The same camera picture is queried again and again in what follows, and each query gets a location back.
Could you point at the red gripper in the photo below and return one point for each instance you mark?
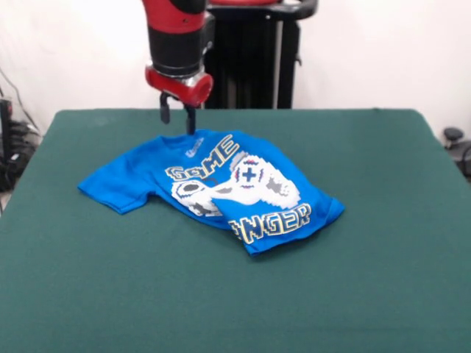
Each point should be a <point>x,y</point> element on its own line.
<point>180,88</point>

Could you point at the blue game controller print t-shirt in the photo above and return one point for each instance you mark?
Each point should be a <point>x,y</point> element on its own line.
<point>129,176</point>

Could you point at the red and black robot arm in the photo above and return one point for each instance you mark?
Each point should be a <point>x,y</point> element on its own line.
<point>176,44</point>

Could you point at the black computer box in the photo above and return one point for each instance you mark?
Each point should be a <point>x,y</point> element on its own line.
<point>4,125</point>

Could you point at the dark green table cloth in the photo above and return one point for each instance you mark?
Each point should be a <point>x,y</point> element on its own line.
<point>294,305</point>

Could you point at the black office chair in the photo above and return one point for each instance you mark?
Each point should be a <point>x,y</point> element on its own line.
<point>460,147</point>

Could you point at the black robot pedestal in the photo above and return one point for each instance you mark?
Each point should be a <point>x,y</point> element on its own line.
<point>254,55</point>

